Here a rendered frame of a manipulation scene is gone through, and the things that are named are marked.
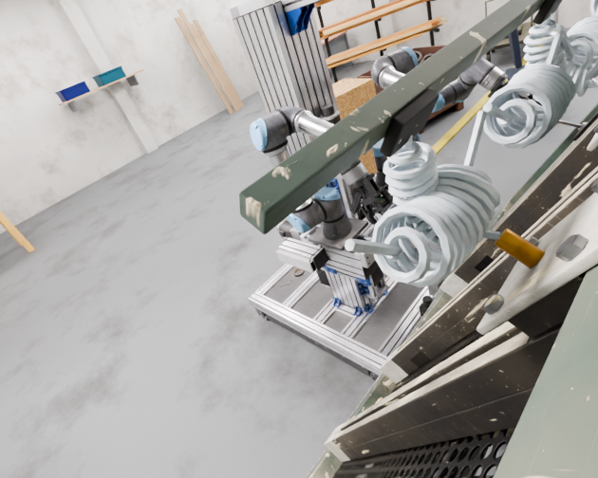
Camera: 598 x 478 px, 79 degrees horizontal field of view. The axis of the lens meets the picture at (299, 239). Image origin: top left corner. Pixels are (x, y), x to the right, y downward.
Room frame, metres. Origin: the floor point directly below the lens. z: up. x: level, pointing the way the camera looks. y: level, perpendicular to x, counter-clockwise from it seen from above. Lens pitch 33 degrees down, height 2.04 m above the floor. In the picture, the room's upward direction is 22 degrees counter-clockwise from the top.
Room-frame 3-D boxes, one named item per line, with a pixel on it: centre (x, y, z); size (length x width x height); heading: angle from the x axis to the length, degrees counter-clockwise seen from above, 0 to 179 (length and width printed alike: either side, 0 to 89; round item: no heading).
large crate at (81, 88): (8.79, 3.24, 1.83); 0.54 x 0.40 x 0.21; 125
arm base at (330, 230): (1.50, -0.20, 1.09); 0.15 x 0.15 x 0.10
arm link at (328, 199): (1.50, -0.19, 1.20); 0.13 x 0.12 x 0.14; 111
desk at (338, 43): (10.05, -2.21, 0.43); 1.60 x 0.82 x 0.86; 125
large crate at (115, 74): (9.27, 2.55, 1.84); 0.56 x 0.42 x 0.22; 125
